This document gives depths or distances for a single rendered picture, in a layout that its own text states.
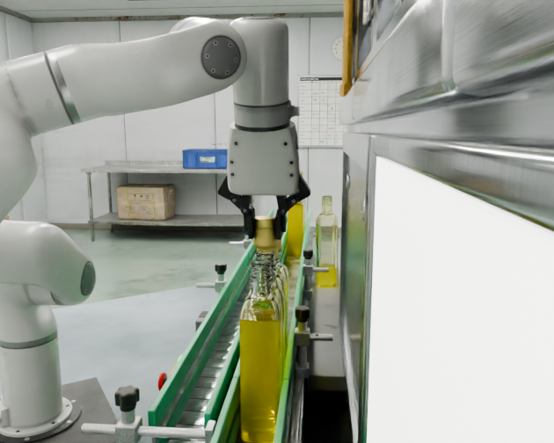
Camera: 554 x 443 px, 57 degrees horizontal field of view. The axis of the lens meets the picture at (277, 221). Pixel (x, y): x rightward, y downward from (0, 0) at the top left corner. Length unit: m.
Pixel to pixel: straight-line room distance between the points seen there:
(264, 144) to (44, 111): 0.27
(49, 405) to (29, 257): 0.32
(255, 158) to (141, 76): 0.20
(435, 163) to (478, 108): 0.07
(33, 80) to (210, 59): 0.19
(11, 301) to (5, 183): 0.39
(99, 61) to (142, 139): 6.34
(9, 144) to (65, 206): 6.87
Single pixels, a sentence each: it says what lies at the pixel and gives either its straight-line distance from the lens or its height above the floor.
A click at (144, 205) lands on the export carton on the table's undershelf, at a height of 0.44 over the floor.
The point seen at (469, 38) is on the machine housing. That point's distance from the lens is 0.18.
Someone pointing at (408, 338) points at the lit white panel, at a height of 1.23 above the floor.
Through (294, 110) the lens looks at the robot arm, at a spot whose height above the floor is 1.35.
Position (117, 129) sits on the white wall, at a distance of 7.04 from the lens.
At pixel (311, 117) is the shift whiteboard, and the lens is 6.52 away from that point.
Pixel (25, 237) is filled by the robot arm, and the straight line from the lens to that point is 0.80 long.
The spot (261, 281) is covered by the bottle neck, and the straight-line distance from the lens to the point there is 0.70.
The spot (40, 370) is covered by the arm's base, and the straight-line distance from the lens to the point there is 0.98.
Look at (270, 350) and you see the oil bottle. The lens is 0.72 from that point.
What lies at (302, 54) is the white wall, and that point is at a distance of 6.60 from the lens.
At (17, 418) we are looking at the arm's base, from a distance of 1.03.
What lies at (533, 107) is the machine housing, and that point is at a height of 1.33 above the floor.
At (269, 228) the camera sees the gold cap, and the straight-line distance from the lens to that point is 0.74.
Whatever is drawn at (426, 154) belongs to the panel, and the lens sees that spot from 0.19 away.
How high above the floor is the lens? 1.32
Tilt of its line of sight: 10 degrees down
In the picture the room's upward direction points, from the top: straight up
